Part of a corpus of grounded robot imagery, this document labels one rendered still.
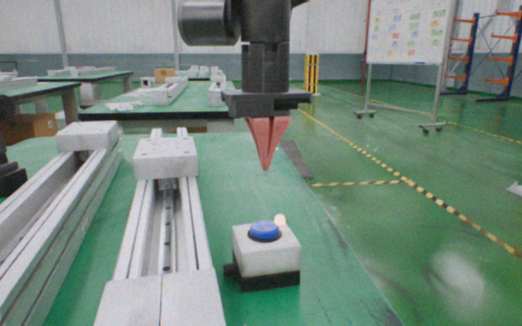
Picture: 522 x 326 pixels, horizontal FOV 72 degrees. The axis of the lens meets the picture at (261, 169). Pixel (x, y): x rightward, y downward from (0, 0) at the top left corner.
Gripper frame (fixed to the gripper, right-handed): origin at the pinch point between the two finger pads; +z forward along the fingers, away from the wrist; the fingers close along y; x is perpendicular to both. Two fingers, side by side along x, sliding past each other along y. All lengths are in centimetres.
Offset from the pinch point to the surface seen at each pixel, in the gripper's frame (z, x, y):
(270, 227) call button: 8.8, 0.8, -0.6
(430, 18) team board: -62, -432, -338
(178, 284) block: 6.6, 14.2, 11.5
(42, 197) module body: 10.2, -22.0, 34.4
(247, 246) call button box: 10.1, 2.7, 3.0
